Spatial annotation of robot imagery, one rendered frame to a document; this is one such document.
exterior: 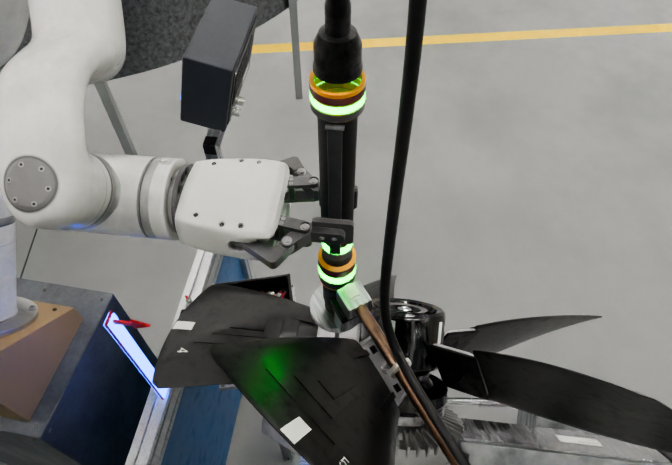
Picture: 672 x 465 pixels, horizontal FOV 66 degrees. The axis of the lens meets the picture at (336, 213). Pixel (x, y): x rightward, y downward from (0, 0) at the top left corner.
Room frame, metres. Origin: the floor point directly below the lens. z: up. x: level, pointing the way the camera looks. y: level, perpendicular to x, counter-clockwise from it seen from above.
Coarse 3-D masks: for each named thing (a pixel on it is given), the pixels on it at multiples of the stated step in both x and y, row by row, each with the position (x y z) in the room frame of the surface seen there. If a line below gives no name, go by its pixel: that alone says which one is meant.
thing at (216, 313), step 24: (216, 288) 0.45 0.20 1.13; (240, 288) 0.44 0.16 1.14; (192, 312) 0.39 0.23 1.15; (216, 312) 0.39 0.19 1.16; (240, 312) 0.38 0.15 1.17; (264, 312) 0.38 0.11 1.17; (288, 312) 0.38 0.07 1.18; (168, 336) 0.34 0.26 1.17; (192, 336) 0.34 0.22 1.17; (216, 336) 0.34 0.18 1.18; (240, 336) 0.34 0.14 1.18; (264, 336) 0.34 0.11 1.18; (288, 336) 0.33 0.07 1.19; (312, 336) 0.33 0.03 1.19; (168, 360) 0.30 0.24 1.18; (192, 360) 0.30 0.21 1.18; (168, 384) 0.26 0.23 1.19; (192, 384) 0.26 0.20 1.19; (216, 384) 0.26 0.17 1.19
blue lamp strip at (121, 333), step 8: (112, 320) 0.36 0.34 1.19; (112, 328) 0.35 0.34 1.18; (120, 328) 0.36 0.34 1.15; (120, 336) 0.36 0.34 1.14; (128, 336) 0.37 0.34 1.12; (128, 344) 0.36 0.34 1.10; (136, 344) 0.37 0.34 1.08; (136, 352) 0.36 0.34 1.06; (136, 360) 0.35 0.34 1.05; (144, 360) 0.37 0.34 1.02; (144, 368) 0.36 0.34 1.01; (152, 368) 0.37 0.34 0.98; (152, 376) 0.36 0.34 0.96; (160, 392) 0.35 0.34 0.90
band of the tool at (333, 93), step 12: (312, 72) 0.33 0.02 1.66; (312, 84) 0.31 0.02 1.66; (324, 84) 0.34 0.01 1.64; (336, 84) 0.34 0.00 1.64; (348, 84) 0.34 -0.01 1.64; (360, 84) 0.31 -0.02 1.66; (324, 96) 0.30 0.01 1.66; (336, 96) 0.30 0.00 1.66; (348, 96) 0.30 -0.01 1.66; (324, 120) 0.30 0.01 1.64
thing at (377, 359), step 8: (360, 344) 0.28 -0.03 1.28; (368, 344) 0.29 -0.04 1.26; (376, 352) 0.28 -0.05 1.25; (376, 360) 0.27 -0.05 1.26; (384, 360) 0.28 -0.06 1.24; (384, 376) 0.25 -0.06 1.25; (392, 384) 0.24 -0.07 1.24; (400, 384) 0.25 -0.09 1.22; (400, 392) 0.24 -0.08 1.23; (400, 400) 0.22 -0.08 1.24
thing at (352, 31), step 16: (336, 0) 0.32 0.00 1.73; (336, 16) 0.31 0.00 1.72; (320, 32) 0.32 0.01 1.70; (336, 32) 0.31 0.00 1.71; (352, 32) 0.32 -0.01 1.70; (320, 48) 0.31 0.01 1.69; (336, 48) 0.31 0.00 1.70; (352, 48) 0.31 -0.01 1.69; (320, 64) 0.31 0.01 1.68; (336, 64) 0.31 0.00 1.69; (352, 64) 0.31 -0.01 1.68; (336, 80) 0.30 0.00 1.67; (352, 80) 0.31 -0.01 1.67
